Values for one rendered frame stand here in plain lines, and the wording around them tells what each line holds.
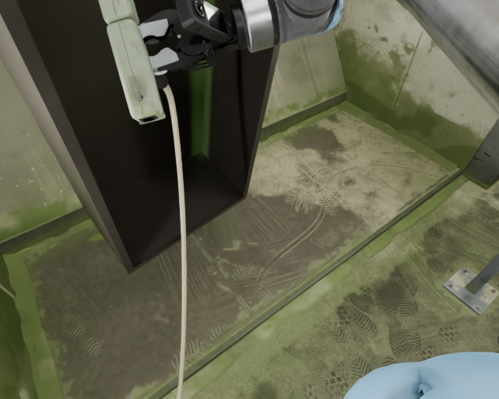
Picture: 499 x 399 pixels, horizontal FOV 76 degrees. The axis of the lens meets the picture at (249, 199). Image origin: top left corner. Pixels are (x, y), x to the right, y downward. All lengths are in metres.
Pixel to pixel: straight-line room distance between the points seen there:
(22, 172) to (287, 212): 1.49
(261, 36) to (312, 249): 1.41
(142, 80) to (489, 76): 0.44
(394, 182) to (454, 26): 2.01
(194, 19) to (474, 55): 0.35
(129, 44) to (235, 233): 1.44
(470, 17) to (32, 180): 1.98
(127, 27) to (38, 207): 1.61
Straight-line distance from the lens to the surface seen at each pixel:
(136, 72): 0.56
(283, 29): 0.62
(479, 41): 0.35
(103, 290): 1.85
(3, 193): 2.10
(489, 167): 2.60
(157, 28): 0.63
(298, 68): 2.69
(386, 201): 2.21
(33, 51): 0.63
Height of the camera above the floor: 1.55
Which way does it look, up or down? 47 degrees down
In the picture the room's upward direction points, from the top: straight up
